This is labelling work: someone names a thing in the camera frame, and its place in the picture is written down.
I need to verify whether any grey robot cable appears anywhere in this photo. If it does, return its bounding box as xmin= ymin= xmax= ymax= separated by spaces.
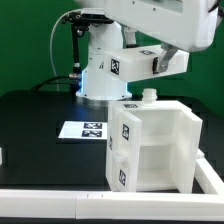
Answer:
xmin=49 ymin=9 xmax=81 ymax=78

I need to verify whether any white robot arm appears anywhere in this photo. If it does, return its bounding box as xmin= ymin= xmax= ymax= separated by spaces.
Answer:
xmin=76 ymin=0 xmax=223 ymax=82

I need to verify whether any white cabinet body box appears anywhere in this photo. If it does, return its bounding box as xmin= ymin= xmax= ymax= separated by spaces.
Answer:
xmin=106 ymin=89 xmax=194 ymax=192

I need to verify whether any white cabinet top block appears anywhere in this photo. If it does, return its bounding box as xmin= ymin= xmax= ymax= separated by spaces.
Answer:
xmin=104 ymin=45 xmax=189 ymax=82

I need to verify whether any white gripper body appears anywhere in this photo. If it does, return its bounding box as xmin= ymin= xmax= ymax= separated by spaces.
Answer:
xmin=104 ymin=0 xmax=220 ymax=52

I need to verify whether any white door panel with pegs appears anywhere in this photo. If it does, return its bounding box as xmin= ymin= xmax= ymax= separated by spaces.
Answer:
xmin=171 ymin=110 xmax=202 ymax=193

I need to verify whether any white L-shaped fence frame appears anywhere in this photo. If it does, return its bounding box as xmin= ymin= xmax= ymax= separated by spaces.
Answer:
xmin=0 ymin=157 xmax=224 ymax=222

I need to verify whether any white door panel with knob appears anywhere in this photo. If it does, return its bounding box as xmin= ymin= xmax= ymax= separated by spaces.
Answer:
xmin=113 ymin=111 xmax=142 ymax=192

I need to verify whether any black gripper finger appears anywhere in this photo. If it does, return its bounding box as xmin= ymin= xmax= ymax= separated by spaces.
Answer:
xmin=152 ymin=43 xmax=178 ymax=74
xmin=123 ymin=26 xmax=137 ymax=48

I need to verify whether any white marker base sheet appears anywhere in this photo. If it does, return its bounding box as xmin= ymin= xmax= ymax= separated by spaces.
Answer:
xmin=58 ymin=121 xmax=107 ymax=140

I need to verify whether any white part at left edge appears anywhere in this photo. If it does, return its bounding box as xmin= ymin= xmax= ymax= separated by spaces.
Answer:
xmin=0 ymin=147 xmax=2 ymax=166

